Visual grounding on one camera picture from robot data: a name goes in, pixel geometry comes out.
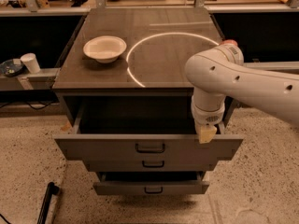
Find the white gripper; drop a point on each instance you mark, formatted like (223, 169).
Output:
(207, 117)

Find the grey top drawer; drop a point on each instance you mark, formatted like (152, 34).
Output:
(140, 128)

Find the grey drawer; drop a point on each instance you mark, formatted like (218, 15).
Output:
(145, 166)
(150, 183)
(140, 128)

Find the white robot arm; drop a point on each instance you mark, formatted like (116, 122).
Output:
(219, 72)

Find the grey drawer cabinet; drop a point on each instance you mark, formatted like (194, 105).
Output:
(159, 42)

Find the grey bottom drawer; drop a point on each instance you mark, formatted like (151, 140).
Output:
(150, 183)

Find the grey middle drawer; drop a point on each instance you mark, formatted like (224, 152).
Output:
(145, 166)

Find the red apple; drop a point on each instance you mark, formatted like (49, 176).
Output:
(229, 41)

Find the white bowl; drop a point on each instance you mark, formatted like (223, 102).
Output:
(105, 49)

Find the black floor bar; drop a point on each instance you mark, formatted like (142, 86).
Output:
(51, 190)

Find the white paper cup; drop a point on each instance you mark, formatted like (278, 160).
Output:
(31, 63)

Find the dark plate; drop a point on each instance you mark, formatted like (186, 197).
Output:
(11, 68)

